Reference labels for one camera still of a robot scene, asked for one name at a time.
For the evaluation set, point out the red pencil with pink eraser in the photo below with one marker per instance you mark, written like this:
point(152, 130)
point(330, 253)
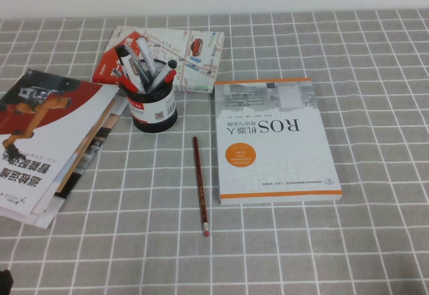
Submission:
point(200, 184)

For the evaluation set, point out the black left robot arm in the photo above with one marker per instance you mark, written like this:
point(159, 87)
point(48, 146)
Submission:
point(5, 285)

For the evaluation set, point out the black mesh pen holder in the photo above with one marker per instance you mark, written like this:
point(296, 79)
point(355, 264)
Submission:
point(161, 107)

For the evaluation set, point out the red capped pen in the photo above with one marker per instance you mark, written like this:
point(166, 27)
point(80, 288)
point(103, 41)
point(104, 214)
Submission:
point(168, 77)

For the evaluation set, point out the grey pen with black tip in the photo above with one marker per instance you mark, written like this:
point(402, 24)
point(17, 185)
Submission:
point(162, 73)

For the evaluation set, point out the red pen with silver clip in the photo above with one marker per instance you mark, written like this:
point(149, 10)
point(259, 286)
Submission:
point(127, 82)

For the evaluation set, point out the white barrel pen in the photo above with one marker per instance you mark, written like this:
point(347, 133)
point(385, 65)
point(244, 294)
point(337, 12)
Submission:
point(145, 53)

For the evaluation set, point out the white orange ROS book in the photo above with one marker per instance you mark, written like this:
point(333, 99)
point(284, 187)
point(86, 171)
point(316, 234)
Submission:
point(285, 161)

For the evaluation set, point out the red white map cover book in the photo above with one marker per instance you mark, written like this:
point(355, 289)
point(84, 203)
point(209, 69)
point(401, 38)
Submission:
point(174, 45)

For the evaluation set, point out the booklet with brown edge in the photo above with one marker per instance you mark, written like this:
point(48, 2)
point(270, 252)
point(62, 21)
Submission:
point(100, 130)

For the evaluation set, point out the white marker with black cap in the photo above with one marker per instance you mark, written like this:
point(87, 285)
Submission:
point(125, 61)

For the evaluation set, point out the plain white paper booklet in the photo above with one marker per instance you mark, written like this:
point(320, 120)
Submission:
point(43, 219)

